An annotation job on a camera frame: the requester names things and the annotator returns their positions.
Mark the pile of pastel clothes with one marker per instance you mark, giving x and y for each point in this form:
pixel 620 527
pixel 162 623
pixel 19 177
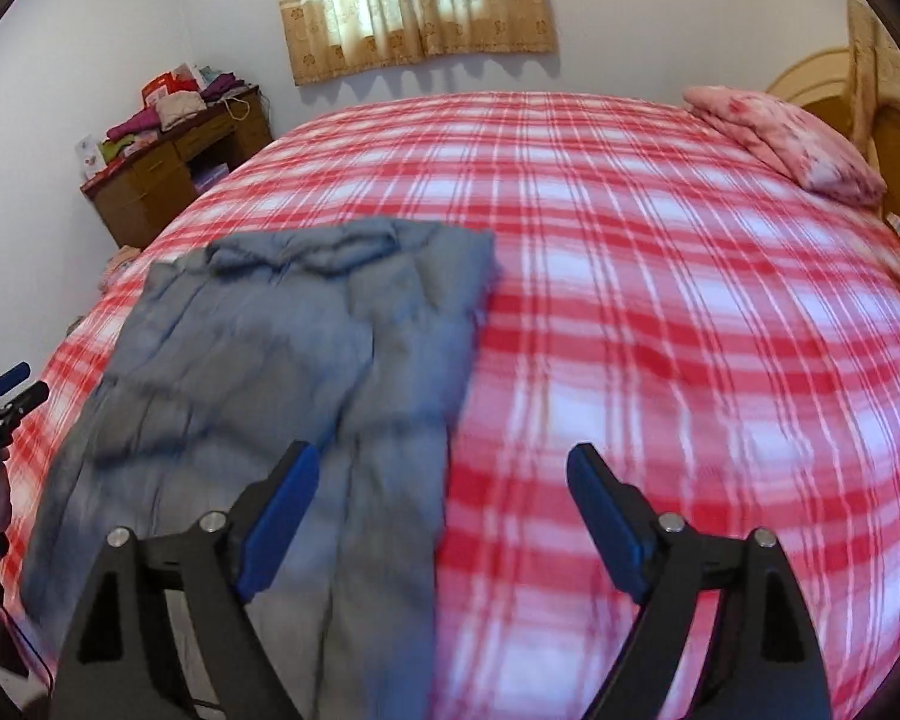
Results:
pixel 118 264

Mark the grey puffer jacket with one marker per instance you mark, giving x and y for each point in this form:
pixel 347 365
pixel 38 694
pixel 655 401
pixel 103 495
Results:
pixel 270 352

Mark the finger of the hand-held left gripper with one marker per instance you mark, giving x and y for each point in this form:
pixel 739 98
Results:
pixel 13 376
pixel 28 399

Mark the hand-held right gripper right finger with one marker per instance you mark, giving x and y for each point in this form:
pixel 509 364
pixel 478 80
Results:
pixel 607 525

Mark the bed with red plaid sheet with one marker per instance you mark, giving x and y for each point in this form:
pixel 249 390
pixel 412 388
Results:
pixel 645 315

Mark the purple box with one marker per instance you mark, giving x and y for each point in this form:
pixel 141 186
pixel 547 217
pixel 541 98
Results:
pixel 214 176

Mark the pink floral pillow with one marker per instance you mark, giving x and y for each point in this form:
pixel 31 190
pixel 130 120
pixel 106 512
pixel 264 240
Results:
pixel 787 139

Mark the person's left hand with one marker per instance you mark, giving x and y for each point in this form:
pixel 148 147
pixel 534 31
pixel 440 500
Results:
pixel 3 499

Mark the brown wooden desk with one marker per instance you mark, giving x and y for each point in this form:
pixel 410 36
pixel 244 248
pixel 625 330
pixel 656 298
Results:
pixel 142 195

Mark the beige folded cloth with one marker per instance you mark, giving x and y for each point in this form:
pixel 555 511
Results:
pixel 180 109

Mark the green cloth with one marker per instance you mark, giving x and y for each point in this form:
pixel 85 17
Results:
pixel 124 146

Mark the beige floral side curtain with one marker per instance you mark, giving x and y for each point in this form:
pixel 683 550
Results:
pixel 866 75

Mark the purple cloth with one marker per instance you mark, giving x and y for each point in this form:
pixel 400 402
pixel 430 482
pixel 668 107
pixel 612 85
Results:
pixel 221 86

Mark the magenta folded clothes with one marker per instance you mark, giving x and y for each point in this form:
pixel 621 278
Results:
pixel 131 126

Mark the white card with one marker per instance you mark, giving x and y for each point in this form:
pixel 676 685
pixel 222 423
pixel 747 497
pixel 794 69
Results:
pixel 90 156

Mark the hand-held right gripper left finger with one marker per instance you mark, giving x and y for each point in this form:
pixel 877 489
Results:
pixel 277 521

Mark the red box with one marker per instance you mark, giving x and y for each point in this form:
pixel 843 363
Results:
pixel 161 86

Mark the beige floral window curtain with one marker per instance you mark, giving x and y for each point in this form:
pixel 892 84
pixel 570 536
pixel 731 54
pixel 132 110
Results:
pixel 457 30

